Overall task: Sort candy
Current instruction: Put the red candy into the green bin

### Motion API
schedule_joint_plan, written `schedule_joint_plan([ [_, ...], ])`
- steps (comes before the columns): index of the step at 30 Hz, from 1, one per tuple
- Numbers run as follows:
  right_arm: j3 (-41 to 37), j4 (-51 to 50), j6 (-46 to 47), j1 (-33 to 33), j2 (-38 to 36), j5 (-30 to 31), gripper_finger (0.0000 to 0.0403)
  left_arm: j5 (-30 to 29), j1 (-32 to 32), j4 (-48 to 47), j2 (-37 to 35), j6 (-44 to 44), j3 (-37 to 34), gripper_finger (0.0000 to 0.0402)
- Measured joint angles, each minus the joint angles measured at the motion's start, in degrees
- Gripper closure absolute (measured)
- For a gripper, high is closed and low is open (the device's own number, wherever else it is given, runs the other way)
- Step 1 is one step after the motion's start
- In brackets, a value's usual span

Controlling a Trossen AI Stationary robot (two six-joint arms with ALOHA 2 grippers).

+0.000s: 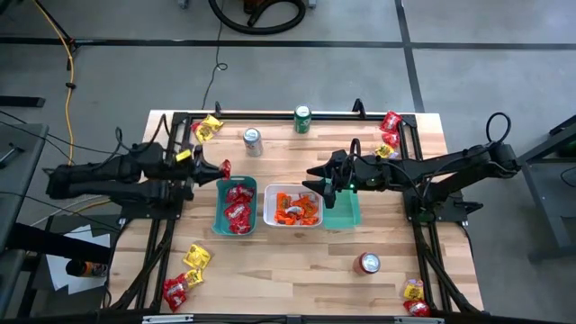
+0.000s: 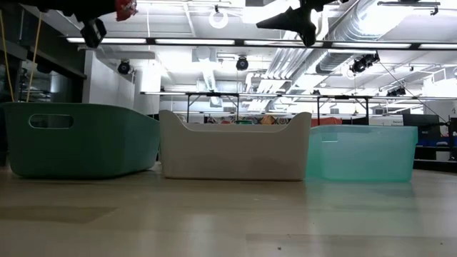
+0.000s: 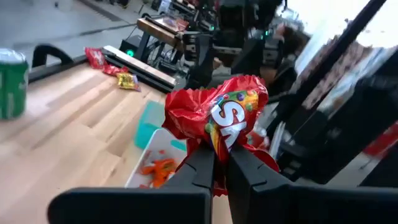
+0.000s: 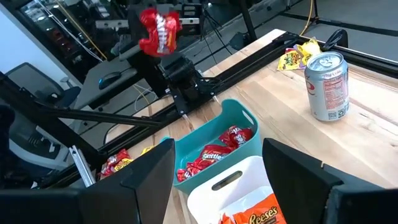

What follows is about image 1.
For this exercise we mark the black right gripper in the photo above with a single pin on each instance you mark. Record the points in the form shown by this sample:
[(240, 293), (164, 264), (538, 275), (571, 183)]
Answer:
[(360, 173)]

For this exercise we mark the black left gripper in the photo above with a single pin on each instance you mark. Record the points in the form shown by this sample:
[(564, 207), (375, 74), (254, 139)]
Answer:
[(186, 173)]

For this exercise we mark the large yellow candy packet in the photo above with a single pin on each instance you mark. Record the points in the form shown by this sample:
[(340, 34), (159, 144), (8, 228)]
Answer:
[(196, 257)]

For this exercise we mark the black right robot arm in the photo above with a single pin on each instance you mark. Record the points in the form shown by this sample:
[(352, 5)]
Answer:
[(450, 164)]

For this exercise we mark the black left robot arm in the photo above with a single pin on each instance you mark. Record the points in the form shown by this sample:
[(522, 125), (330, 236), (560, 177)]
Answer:
[(99, 173)]

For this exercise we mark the pink-edged yellow candy packet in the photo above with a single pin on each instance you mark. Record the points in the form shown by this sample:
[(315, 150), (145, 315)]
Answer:
[(204, 133)]

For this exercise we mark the yellow tape tag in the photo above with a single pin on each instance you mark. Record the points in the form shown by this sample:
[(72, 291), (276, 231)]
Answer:
[(183, 155)]

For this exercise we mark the translucent teal plastic bin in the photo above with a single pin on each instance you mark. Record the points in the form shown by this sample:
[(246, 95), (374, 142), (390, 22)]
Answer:
[(346, 213)]

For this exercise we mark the dark green plastic bin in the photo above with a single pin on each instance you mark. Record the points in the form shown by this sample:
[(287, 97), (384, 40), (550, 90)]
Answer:
[(219, 216)]

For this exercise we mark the silver soda can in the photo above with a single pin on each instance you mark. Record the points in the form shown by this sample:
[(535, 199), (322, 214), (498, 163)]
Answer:
[(253, 141)]

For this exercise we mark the green soda can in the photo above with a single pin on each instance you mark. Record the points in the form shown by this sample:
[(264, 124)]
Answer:
[(302, 119)]

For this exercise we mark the white plastic bin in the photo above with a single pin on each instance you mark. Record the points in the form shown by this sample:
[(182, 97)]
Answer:
[(268, 204)]

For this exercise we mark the red soda can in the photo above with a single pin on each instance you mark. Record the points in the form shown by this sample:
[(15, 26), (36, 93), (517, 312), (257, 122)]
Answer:
[(368, 262)]

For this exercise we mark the orange and black can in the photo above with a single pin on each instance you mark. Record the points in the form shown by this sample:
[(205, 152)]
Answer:
[(87, 269)]

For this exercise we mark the black crossbar with silver brackets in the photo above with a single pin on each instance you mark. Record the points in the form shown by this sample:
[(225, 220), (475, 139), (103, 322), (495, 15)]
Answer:
[(247, 321)]

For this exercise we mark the black desk crossbar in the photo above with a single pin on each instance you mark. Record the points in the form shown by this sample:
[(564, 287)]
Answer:
[(45, 243)]

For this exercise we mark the white paper sheet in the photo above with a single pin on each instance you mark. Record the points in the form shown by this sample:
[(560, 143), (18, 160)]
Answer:
[(58, 274)]

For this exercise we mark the grey desk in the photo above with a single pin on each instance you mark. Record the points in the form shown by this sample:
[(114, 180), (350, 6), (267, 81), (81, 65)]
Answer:
[(18, 180)]

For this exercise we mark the flat black floor bar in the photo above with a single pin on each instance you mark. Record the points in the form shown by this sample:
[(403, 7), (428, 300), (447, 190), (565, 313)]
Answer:
[(22, 101)]

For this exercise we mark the grey metal stand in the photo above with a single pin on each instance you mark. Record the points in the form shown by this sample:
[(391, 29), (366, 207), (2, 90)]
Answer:
[(546, 202)]

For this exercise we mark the black aluminium table frame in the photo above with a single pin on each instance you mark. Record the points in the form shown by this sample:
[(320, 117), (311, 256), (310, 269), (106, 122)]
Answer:
[(270, 116)]

